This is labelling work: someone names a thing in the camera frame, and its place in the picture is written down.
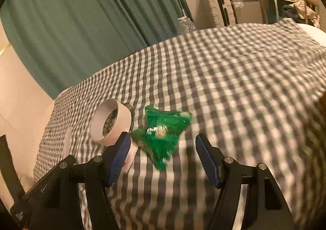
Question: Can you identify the grey checked blanket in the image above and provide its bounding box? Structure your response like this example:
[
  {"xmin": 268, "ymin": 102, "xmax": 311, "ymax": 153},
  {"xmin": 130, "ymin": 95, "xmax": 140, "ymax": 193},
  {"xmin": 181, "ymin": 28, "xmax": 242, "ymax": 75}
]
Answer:
[{"xmin": 33, "ymin": 19, "xmax": 326, "ymax": 230}]

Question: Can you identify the white cardboard tape ring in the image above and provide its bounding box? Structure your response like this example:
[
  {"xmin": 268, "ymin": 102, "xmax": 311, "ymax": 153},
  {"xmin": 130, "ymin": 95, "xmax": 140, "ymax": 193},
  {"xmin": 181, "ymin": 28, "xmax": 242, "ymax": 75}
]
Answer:
[{"xmin": 90, "ymin": 99, "xmax": 132, "ymax": 144}]

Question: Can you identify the grey fridge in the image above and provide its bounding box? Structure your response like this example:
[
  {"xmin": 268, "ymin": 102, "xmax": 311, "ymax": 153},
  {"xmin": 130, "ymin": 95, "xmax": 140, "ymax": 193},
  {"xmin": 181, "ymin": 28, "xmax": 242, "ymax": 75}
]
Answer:
[{"xmin": 224, "ymin": 0, "xmax": 264, "ymax": 25}]

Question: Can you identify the white container red print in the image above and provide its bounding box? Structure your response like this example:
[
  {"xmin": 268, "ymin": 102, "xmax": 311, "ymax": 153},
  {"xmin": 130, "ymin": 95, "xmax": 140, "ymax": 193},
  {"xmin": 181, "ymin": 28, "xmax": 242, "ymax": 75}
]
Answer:
[{"xmin": 122, "ymin": 141, "xmax": 139, "ymax": 172}]

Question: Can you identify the green curtain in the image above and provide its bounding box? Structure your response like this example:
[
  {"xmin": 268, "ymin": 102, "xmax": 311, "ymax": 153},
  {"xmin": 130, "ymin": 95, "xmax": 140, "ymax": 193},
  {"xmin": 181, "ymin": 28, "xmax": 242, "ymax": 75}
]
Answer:
[{"xmin": 0, "ymin": 0, "xmax": 196, "ymax": 99}]

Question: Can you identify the clear water bottle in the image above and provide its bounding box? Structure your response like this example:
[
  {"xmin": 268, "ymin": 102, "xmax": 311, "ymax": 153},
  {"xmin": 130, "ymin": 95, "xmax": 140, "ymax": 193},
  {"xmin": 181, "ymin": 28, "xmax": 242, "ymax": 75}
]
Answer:
[{"xmin": 177, "ymin": 16, "xmax": 196, "ymax": 34}]

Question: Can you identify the white mattress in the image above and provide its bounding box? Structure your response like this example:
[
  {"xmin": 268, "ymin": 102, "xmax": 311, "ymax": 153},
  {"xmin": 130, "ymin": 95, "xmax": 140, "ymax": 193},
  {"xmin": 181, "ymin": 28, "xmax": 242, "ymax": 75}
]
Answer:
[{"xmin": 297, "ymin": 23, "xmax": 326, "ymax": 47}]

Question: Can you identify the white suitcase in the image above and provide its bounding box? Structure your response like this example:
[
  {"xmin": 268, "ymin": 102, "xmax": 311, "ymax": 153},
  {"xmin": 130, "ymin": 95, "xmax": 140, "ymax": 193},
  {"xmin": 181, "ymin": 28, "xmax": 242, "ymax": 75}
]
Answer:
[{"xmin": 201, "ymin": 0, "xmax": 236, "ymax": 29}]

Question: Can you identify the white plastic strip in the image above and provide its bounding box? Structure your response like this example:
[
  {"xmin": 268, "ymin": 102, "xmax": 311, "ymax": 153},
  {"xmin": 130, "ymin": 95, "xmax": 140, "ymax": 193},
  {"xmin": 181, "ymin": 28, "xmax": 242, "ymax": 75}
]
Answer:
[{"xmin": 62, "ymin": 127, "xmax": 73, "ymax": 156}]

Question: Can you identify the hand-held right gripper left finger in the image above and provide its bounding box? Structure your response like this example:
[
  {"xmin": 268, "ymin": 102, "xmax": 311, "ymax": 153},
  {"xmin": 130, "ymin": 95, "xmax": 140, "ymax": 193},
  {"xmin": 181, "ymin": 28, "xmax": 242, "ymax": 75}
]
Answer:
[{"xmin": 29, "ymin": 131, "xmax": 132, "ymax": 230}]

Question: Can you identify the beige clothing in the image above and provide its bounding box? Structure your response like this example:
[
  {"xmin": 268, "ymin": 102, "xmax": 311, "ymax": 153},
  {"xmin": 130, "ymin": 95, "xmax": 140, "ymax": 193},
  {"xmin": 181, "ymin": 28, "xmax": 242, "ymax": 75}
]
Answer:
[{"xmin": 293, "ymin": 1, "xmax": 320, "ymax": 27}]

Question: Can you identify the green snack packet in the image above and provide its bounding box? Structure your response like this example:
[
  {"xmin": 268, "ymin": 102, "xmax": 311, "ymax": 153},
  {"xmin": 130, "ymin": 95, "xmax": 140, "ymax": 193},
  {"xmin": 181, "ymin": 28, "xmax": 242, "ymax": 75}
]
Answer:
[{"xmin": 129, "ymin": 105, "xmax": 193, "ymax": 170}]

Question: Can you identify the small dark object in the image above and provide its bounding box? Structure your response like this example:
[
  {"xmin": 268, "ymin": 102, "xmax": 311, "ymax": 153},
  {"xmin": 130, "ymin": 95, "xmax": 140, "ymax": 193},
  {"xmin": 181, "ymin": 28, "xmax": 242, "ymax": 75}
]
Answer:
[{"xmin": 122, "ymin": 103, "xmax": 134, "ymax": 116}]

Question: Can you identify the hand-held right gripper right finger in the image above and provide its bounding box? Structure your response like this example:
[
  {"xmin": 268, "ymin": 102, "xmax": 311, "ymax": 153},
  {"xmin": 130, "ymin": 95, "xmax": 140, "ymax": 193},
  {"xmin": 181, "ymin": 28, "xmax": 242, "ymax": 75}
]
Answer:
[{"xmin": 195, "ymin": 133, "xmax": 293, "ymax": 230}]

